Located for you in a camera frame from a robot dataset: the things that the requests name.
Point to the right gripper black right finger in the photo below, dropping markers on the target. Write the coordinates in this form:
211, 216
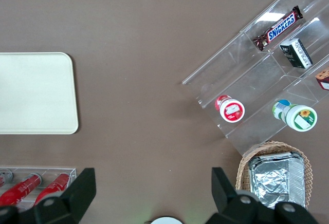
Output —
228, 203

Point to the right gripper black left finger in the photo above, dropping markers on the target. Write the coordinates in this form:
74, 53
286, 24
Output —
77, 195

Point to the deep light wicker basket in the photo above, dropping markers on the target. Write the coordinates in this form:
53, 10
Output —
241, 172

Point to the cream rectangular serving tray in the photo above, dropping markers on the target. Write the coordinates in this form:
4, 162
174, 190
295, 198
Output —
36, 93

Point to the clear acrylic bottle rack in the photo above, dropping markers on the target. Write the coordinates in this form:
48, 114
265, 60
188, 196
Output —
72, 172

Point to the silver foil container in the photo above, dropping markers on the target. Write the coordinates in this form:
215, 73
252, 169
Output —
275, 180

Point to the red lid yogurt cup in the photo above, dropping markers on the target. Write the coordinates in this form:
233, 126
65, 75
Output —
231, 111

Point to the green lid yogurt cup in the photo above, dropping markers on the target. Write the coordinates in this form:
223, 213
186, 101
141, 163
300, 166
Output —
298, 117

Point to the clear acrylic stepped shelf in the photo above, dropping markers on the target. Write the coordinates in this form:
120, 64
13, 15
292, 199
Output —
257, 80

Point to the red cookie box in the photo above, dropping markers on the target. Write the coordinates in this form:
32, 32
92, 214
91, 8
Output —
324, 78

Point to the small black white box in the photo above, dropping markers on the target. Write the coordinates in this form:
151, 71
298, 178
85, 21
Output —
296, 53

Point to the Snickers chocolate bar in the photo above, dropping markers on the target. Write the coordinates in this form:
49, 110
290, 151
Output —
280, 27

